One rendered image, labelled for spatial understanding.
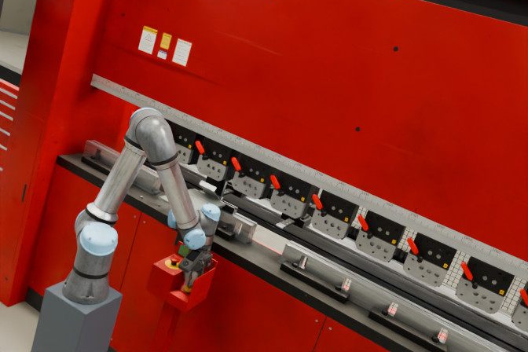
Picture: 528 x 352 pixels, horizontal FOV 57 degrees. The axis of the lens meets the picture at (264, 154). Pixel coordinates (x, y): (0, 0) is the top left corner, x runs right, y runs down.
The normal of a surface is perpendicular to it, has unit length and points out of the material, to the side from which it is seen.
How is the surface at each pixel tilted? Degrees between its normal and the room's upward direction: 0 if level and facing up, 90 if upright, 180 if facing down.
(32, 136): 90
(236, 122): 90
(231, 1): 90
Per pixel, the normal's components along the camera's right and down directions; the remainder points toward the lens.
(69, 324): -0.40, 0.09
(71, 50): 0.84, 0.37
